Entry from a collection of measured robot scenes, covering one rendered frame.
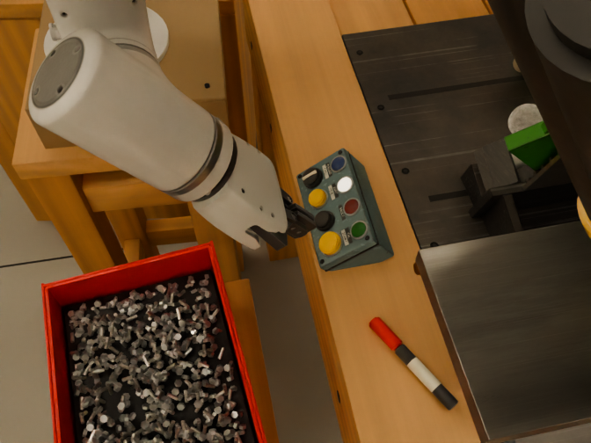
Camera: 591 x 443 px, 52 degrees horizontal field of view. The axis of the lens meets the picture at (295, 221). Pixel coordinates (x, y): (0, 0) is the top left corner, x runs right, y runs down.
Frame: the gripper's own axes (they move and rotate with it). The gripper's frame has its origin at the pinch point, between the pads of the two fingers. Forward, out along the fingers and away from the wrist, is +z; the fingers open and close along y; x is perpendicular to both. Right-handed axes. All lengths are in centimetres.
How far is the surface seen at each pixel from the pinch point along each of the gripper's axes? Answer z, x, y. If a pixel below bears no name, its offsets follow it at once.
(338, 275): 10.7, -1.6, 2.8
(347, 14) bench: 21, 9, -49
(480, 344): -5.2, 15.8, 22.7
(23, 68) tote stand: 3, -60, -78
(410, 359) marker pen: 12.4, 3.5, 15.7
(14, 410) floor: 41, -114, -22
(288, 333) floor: 83, -54, -29
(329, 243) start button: 7.2, 0.0, 0.2
